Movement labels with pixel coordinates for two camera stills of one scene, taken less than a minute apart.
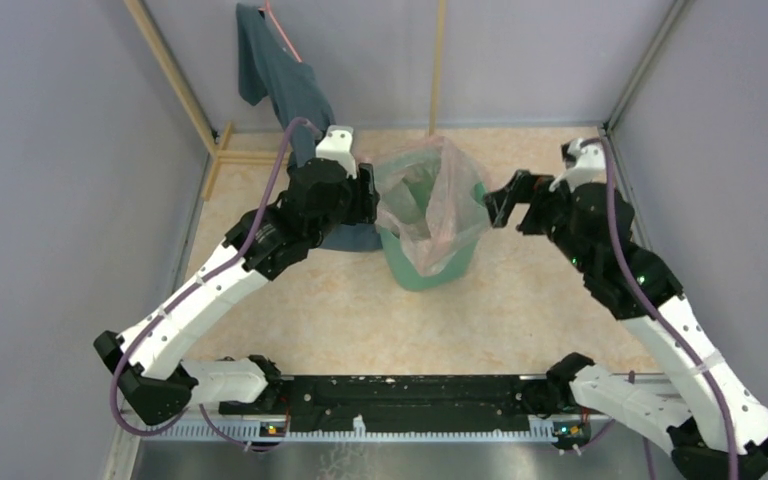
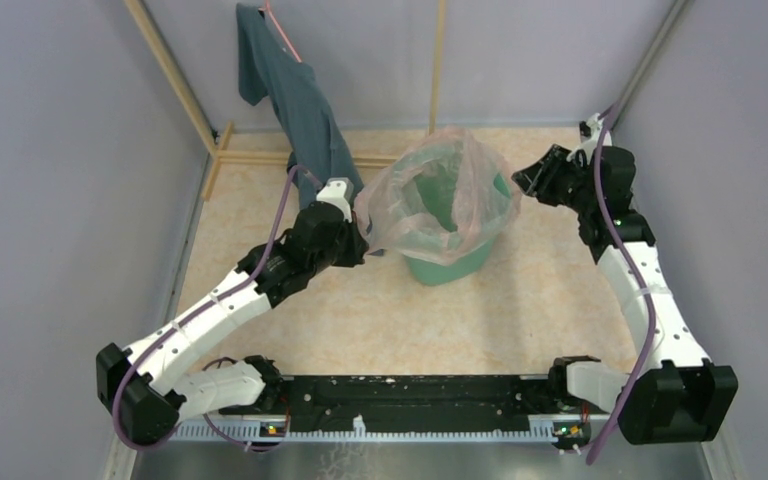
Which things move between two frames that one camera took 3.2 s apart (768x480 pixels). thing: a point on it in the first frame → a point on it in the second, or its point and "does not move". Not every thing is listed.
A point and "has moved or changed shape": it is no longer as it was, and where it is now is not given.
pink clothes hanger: x=268 y=9 does not move
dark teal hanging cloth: x=267 y=65 does not move
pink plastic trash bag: x=432 y=197 has moved or changed shape
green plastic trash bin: x=453 y=272 → x=440 y=183
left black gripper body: x=361 y=206 → x=346 y=248
